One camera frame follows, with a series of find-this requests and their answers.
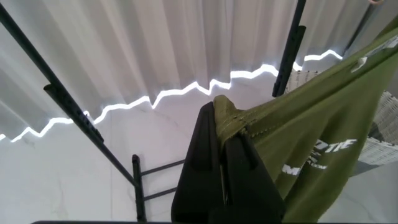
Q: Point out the black clothes rack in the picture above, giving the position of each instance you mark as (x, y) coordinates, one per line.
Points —
(72, 110)

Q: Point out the white laundry basket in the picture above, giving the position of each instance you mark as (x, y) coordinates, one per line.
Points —
(385, 124)

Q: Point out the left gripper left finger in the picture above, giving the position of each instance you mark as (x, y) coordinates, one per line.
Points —
(199, 180)

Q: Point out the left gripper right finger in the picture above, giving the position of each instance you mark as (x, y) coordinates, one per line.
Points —
(248, 186)

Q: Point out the green sleeveless shirt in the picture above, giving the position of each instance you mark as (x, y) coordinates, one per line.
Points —
(326, 124)

